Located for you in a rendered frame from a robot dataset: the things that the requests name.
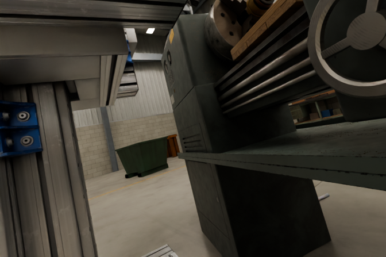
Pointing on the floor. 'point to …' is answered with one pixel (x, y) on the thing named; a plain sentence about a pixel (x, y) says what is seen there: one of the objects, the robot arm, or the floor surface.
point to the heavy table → (172, 146)
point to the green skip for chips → (144, 157)
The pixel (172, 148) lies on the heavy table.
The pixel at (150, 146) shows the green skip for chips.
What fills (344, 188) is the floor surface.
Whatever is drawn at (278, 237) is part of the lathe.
